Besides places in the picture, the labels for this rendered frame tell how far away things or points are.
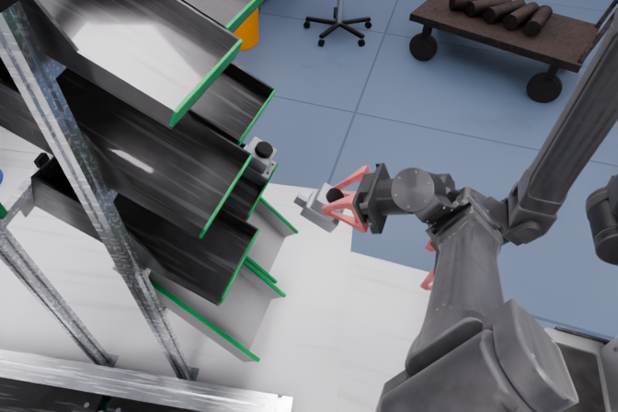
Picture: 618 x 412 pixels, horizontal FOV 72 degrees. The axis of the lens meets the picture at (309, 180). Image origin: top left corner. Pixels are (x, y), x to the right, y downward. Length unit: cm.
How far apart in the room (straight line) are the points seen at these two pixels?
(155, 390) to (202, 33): 62
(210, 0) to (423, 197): 35
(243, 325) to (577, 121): 61
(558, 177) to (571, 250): 184
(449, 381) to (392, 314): 76
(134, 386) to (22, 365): 21
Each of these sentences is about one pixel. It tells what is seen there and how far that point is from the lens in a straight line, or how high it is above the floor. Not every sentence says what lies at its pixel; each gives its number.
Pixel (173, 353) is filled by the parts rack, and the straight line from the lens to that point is 82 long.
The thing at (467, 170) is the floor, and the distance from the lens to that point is 268.
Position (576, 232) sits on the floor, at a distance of 263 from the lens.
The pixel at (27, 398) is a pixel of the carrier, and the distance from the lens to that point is 92.
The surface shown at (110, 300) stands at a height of 86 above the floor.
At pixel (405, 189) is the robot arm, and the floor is 135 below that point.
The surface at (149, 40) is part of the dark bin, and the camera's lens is 45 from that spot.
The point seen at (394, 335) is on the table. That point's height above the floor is 86.
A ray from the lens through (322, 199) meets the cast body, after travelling 69.
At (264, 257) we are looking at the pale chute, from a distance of 88.
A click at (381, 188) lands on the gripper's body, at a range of 64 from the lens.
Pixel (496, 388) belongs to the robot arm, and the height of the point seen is 153.
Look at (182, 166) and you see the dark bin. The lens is 54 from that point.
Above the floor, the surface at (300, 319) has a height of 86.
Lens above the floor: 174
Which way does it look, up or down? 46 degrees down
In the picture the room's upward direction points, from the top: 2 degrees clockwise
